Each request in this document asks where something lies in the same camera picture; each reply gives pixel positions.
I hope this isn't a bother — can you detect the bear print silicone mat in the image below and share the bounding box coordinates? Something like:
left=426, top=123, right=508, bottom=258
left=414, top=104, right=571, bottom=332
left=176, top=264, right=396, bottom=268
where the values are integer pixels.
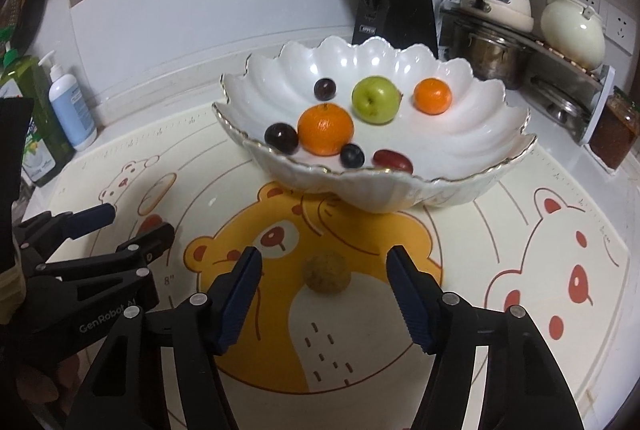
left=20, top=110, right=632, bottom=430

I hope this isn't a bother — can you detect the large orange mandarin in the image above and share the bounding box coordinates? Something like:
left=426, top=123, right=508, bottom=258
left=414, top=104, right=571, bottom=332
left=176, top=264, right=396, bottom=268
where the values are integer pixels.
left=297, top=104, right=355, bottom=157

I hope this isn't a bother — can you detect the dark blueberry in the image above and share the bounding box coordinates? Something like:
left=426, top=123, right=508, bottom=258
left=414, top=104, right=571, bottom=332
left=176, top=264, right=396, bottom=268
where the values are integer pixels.
left=340, top=143, right=364, bottom=169

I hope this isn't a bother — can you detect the steel pot lid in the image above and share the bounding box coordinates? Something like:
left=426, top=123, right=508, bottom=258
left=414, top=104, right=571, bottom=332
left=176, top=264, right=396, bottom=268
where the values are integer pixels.
left=525, top=74, right=593, bottom=125

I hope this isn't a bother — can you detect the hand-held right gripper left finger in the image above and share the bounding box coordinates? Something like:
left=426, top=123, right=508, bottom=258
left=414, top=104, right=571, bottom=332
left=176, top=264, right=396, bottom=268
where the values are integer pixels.
left=65, top=246, right=264, bottom=430

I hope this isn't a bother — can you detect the green dish soap bottle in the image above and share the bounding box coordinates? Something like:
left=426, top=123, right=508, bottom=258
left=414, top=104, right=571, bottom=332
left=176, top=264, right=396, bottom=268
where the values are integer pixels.
left=0, top=50, right=76, bottom=188

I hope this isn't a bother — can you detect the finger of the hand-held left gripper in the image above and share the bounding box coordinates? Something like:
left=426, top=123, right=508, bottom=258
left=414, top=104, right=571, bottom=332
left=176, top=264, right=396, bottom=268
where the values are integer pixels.
left=14, top=203, right=117, bottom=257
left=36, top=222, right=176, bottom=297

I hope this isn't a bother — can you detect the metal pot rack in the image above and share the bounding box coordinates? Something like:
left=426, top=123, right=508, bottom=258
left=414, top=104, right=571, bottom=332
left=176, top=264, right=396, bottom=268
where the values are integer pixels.
left=440, top=4, right=617, bottom=145

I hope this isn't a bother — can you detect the cream lidded pot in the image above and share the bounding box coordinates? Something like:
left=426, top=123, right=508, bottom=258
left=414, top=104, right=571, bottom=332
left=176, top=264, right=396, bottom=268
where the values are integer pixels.
left=540, top=0, right=607, bottom=70

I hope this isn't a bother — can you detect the person's left hand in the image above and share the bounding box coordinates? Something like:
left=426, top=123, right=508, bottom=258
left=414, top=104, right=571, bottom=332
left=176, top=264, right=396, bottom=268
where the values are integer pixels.
left=15, top=352, right=84, bottom=412

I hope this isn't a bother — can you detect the small orange mandarin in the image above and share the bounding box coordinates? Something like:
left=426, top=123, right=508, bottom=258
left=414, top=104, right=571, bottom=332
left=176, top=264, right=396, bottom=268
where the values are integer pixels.
left=413, top=78, right=453, bottom=115

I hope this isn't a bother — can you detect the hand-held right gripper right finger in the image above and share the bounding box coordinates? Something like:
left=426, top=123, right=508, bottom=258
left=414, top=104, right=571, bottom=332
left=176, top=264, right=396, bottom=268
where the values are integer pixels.
left=385, top=246, right=586, bottom=430

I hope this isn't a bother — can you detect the glass jar of sauce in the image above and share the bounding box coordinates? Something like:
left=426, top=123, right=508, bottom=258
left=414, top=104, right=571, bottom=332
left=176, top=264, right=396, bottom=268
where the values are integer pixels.
left=589, top=87, right=640, bottom=169

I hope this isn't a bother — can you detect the green apple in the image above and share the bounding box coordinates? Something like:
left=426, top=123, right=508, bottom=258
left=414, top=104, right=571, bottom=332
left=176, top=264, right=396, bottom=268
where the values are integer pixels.
left=351, top=76, right=401, bottom=125

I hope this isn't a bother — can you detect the stainless steel pot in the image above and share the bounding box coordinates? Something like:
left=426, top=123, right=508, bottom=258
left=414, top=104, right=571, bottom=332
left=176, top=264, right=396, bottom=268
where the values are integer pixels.
left=452, top=20, right=536, bottom=90

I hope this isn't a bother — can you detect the white pump bottle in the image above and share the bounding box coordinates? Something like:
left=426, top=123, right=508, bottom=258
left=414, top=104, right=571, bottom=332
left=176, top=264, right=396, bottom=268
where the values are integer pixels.
left=40, top=51, right=98, bottom=151

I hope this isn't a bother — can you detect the brown longan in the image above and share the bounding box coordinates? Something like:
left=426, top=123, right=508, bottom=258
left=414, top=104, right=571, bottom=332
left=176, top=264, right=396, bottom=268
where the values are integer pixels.
left=302, top=251, right=351, bottom=295

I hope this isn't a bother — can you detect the red-brown jujube date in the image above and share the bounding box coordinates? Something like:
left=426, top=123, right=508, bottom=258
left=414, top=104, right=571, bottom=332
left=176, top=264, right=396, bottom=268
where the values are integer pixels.
left=373, top=149, right=415, bottom=175

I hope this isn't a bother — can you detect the white scalloped ceramic bowl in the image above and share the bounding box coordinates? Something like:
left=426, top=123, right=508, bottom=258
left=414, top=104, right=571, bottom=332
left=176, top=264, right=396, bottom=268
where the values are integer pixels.
left=212, top=36, right=539, bottom=215

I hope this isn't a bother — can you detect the dark plum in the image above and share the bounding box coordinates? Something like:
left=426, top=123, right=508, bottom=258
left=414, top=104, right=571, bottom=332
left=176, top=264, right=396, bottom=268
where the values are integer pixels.
left=264, top=123, right=300, bottom=155

